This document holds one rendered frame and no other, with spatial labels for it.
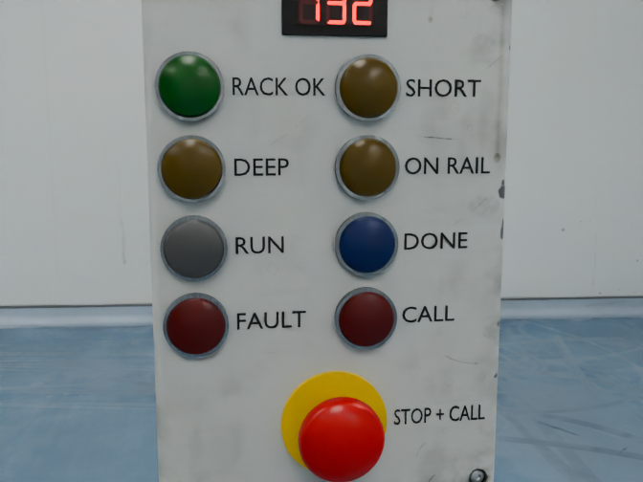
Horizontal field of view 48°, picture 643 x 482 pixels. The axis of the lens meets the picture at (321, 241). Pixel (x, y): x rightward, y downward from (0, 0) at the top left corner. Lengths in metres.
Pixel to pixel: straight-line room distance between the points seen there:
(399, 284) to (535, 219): 3.64
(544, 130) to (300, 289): 3.65
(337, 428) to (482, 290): 0.10
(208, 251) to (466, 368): 0.14
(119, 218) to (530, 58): 2.25
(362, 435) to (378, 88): 0.16
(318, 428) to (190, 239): 0.10
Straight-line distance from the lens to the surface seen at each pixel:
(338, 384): 0.35
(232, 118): 0.33
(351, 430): 0.34
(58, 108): 3.85
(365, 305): 0.34
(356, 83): 0.33
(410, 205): 0.35
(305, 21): 0.33
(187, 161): 0.32
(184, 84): 0.32
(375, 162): 0.33
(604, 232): 4.14
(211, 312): 0.33
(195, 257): 0.33
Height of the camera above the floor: 0.99
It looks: 9 degrees down
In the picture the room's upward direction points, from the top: straight up
